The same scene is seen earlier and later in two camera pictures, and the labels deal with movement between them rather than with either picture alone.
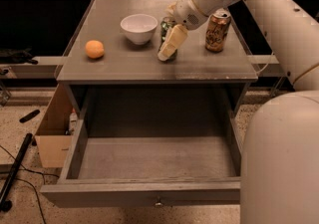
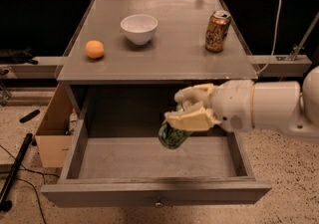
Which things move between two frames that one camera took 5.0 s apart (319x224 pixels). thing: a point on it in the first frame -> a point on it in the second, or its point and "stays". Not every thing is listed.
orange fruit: (94, 49) stays
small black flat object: (29, 116) stays
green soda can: (165, 23) -> (171, 137)
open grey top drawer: (100, 171) stays
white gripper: (186, 13) -> (233, 105)
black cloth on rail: (8, 56) stays
